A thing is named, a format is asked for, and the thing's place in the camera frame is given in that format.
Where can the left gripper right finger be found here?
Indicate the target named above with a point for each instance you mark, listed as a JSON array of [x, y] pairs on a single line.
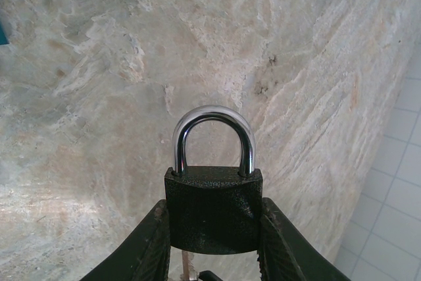
[[283, 251]]

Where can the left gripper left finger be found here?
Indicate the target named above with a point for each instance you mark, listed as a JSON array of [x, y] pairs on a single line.
[[144, 248]]

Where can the silver key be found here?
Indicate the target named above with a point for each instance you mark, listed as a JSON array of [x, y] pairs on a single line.
[[188, 263]]

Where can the black padlock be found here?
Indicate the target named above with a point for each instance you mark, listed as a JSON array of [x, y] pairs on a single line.
[[213, 212]]

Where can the teal padlock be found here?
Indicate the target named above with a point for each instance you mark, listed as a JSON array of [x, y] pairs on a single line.
[[3, 32]]

